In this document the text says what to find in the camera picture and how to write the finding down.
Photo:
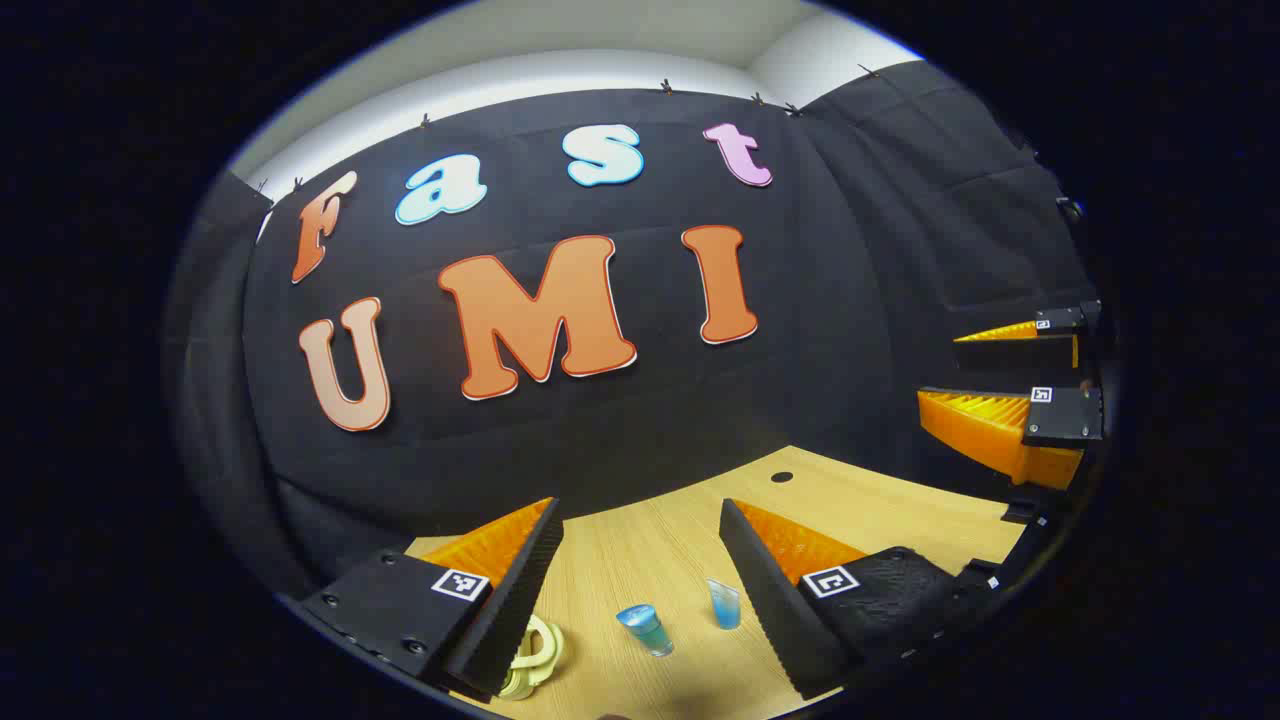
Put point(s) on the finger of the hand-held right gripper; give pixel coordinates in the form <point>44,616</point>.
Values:
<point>1065,418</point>
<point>1010,352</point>

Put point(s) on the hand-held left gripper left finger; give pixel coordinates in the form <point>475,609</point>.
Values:
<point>520,590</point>

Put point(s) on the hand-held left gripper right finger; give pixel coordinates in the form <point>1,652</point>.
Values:
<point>760,600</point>

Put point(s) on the small pale blue tube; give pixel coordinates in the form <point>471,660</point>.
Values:
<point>725,605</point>

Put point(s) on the pale yellow small suitcase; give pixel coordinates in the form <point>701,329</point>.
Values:
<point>535,655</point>

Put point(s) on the blue capped clear bottle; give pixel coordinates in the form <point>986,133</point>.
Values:
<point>645,628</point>

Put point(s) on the black backdrop cloth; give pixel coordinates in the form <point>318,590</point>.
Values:
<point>700,400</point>

